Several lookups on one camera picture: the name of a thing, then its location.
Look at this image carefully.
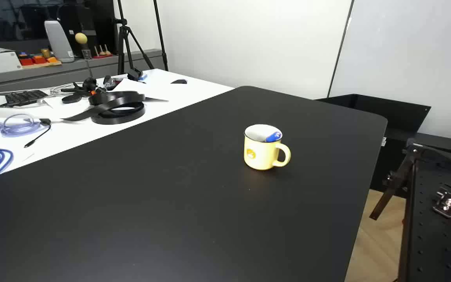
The coiled black cable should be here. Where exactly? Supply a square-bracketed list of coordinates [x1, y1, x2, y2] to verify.
[90, 89, 147, 125]

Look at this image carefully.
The black perforated side table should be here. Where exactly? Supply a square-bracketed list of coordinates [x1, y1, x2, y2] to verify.
[398, 141, 451, 282]

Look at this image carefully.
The yellow ball microphone stand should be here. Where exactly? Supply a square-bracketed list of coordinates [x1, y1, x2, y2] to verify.
[74, 32, 97, 90]

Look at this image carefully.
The black keyboard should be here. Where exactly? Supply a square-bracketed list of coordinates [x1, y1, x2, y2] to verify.
[5, 89, 46, 106]

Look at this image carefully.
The black computer mouse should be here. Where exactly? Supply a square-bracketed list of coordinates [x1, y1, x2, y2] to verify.
[171, 78, 188, 84]

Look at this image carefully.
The black storage bin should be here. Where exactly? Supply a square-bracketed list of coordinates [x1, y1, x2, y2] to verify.
[326, 94, 431, 191]

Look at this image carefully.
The light blue cable loop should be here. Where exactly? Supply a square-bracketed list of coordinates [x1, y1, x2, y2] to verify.
[0, 112, 44, 137]

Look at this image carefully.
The yellow enamel mug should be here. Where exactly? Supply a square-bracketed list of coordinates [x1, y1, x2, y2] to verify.
[245, 123, 292, 170]

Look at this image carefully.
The black camera tripod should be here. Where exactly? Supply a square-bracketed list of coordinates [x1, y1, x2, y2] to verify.
[115, 0, 154, 79]

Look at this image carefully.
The blue marker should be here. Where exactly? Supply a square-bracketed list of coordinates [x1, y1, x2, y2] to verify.
[265, 131, 282, 142]

